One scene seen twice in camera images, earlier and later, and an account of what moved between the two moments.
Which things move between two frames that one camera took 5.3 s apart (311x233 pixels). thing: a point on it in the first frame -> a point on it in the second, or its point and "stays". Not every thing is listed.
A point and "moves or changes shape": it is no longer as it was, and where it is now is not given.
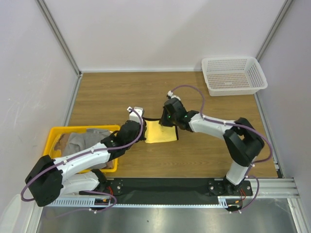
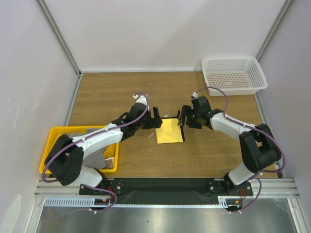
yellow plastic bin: [55, 131] stays
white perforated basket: [233, 75] stays
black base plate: [126, 190] stays
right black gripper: [164, 120] -> [188, 116]
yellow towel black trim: [154, 132] moves or changes shape
